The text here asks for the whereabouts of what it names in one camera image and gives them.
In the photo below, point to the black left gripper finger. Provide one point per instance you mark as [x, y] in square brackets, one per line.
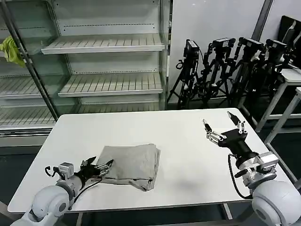
[102, 169]
[88, 161]

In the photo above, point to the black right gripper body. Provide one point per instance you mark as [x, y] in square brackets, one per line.
[235, 140]

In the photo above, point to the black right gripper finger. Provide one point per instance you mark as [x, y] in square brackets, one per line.
[241, 127]
[215, 137]

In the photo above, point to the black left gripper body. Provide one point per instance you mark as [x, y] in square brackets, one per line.
[87, 173]

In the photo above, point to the grey printed shirt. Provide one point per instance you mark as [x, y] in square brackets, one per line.
[134, 162]

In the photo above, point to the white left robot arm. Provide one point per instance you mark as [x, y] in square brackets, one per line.
[49, 200]

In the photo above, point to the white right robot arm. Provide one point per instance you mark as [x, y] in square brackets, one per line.
[277, 195]

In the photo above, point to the glass-sided display shelf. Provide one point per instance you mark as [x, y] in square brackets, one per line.
[18, 89]

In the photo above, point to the black monitor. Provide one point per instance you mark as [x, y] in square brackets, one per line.
[291, 30]

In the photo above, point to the grey metal pole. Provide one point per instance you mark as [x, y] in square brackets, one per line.
[263, 18]

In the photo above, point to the white empty display shelf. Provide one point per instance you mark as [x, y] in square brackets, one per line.
[105, 44]

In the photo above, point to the yellow-green cloth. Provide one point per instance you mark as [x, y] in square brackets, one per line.
[10, 50]

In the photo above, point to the white desk with metal frame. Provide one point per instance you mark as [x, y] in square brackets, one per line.
[292, 75]
[299, 91]

